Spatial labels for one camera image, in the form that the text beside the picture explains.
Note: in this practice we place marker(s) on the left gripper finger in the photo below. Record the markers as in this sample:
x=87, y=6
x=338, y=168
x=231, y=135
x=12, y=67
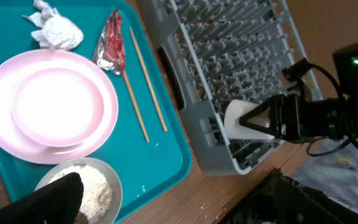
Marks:
x=56, y=202

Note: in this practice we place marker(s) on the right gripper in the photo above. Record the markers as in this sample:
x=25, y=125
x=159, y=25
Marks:
x=284, y=122

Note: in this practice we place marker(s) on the rice food scraps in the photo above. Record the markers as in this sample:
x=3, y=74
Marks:
x=97, y=191

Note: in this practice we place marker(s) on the grey bowl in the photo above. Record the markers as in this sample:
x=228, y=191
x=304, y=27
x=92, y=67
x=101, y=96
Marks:
x=110, y=175

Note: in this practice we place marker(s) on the small pink plate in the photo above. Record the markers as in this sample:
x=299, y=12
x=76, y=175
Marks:
x=58, y=107

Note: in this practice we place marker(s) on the wooden chopstick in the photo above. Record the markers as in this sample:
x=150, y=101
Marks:
x=136, y=107
x=148, y=80

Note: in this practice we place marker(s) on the red foil snack wrapper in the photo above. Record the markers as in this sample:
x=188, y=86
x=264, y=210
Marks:
x=109, y=53

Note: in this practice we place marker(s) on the white napkin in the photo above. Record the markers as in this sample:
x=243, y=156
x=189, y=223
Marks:
x=54, y=30

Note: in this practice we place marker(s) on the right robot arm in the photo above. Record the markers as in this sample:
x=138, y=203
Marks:
x=335, y=117

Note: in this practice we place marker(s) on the grey dishwasher rack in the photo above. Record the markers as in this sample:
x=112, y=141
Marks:
x=219, y=51

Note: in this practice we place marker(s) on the large pink plate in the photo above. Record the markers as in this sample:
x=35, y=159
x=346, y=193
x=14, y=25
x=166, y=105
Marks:
x=19, y=67

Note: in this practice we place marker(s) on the teal serving tray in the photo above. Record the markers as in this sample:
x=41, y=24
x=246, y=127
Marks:
x=146, y=170

